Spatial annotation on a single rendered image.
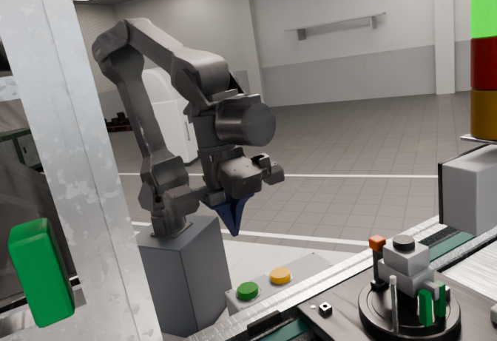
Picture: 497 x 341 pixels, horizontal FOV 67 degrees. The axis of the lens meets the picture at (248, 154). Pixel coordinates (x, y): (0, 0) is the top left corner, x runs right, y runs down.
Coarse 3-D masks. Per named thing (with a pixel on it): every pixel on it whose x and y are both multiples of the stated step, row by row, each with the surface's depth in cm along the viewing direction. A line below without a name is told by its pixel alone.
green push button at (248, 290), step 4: (240, 284) 70; (244, 284) 70; (248, 284) 70; (252, 284) 69; (256, 284) 69; (240, 288) 69; (244, 288) 69; (248, 288) 68; (252, 288) 68; (256, 288) 68; (240, 292) 68; (244, 292) 68; (248, 292) 67; (252, 292) 67; (256, 292) 68; (240, 296) 68; (244, 296) 67; (248, 296) 67; (252, 296) 67
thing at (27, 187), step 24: (0, 168) 19; (24, 168) 23; (0, 192) 18; (24, 192) 22; (48, 192) 26; (0, 216) 18; (24, 216) 21; (48, 216) 25; (0, 240) 17; (0, 264) 16; (72, 264) 28; (0, 288) 16
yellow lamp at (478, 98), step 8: (472, 88) 39; (472, 96) 39; (480, 96) 37; (488, 96) 37; (496, 96) 36; (472, 104) 39; (480, 104) 38; (488, 104) 37; (496, 104) 36; (472, 112) 39; (480, 112) 38; (488, 112) 37; (496, 112) 37; (472, 120) 39; (480, 120) 38; (488, 120) 37; (496, 120) 37; (472, 128) 39; (480, 128) 38; (488, 128) 37; (496, 128) 37; (480, 136) 38; (488, 136) 38; (496, 136) 37
